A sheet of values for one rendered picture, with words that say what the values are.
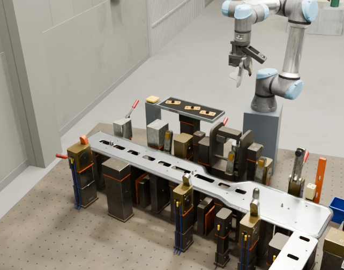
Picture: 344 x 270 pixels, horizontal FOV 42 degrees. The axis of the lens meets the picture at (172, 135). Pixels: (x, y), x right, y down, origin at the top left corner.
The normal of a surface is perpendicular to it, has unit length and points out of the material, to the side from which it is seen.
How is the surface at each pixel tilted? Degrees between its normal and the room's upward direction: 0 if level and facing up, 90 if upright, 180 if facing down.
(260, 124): 90
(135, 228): 0
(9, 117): 90
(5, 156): 90
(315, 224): 0
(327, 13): 90
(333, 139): 0
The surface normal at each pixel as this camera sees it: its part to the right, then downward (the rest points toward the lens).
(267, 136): -0.33, 0.47
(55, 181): -0.03, -0.87
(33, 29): 0.95, 0.14
